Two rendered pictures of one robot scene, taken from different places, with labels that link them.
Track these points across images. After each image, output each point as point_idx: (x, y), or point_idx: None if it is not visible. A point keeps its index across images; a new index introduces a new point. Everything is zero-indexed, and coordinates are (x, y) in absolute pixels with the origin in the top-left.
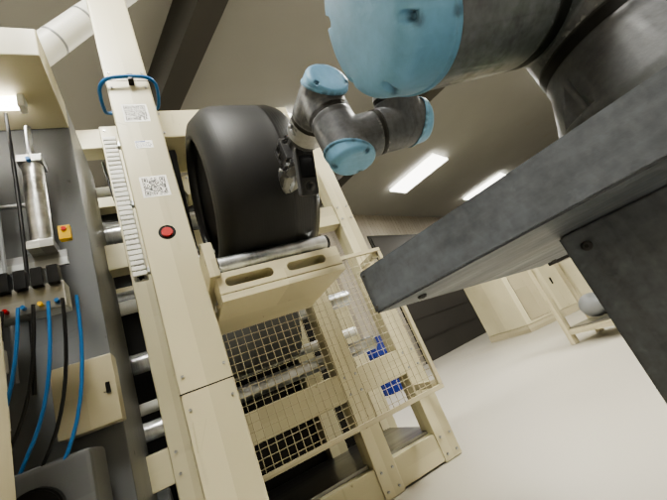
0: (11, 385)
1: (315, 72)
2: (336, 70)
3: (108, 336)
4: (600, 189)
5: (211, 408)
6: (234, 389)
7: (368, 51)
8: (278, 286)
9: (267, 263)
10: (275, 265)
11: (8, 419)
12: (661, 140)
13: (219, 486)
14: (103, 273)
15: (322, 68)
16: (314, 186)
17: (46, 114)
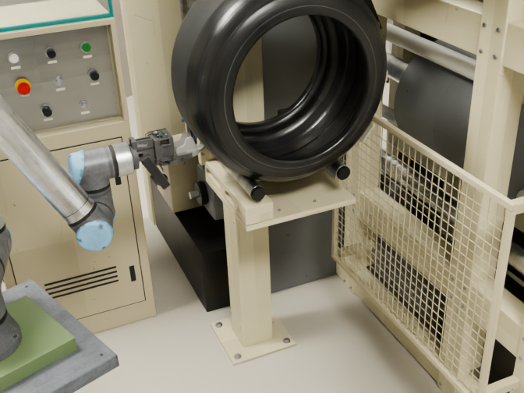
0: (192, 133)
1: (68, 164)
2: (71, 169)
3: (264, 107)
4: None
5: (228, 219)
6: (235, 221)
7: None
8: (221, 199)
9: (218, 178)
10: (221, 184)
11: (136, 181)
12: None
13: (228, 253)
14: (300, 29)
15: (69, 162)
16: (157, 184)
17: None
